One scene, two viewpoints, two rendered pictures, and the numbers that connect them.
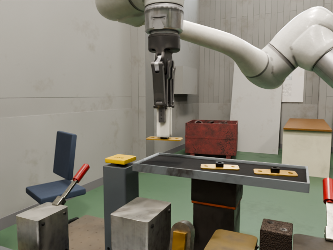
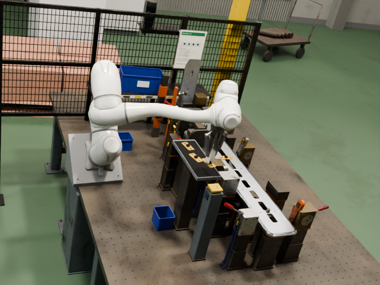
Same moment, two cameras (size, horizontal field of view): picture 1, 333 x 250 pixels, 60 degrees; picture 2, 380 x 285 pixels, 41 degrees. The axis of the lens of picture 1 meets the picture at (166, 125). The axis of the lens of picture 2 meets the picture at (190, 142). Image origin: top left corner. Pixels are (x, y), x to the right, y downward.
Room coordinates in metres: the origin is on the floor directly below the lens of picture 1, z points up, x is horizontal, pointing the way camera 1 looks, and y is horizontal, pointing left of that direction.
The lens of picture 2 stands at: (2.52, 1.24, 2.53)
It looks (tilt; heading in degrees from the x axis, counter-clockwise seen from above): 29 degrees down; 217
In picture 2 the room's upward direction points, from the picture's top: 13 degrees clockwise
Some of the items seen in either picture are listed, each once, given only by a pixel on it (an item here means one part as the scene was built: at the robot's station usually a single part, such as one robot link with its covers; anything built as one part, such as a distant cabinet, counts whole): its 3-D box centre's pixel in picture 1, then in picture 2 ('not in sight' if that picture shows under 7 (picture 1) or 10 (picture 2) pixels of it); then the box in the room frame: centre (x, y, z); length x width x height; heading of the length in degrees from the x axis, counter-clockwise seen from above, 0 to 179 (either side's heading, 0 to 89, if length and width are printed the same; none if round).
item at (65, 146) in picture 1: (56, 185); not in sight; (2.64, 1.03, 0.48); 0.56 x 0.53 x 0.95; 152
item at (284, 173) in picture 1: (274, 170); (188, 145); (0.59, -0.23, 1.17); 0.08 x 0.04 x 0.01; 76
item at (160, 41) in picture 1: (164, 55); (217, 129); (0.69, 0.01, 1.41); 0.08 x 0.07 x 0.09; 165
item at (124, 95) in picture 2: not in sight; (150, 90); (0.04, -1.09, 1.02); 0.90 x 0.22 x 0.03; 155
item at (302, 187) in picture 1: (217, 168); (195, 159); (0.64, -0.12, 1.16); 0.37 x 0.14 x 0.02; 65
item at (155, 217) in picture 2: not in sight; (163, 217); (0.72, -0.18, 0.75); 0.11 x 0.10 x 0.09; 65
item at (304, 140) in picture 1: (305, 142); not in sight; (5.59, -2.73, 0.39); 2.21 x 0.71 x 0.78; 155
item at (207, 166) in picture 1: (219, 164); (195, 156); (0.63, -0.12, 1.17); 0.08 x 0.04 x 0.01; 83
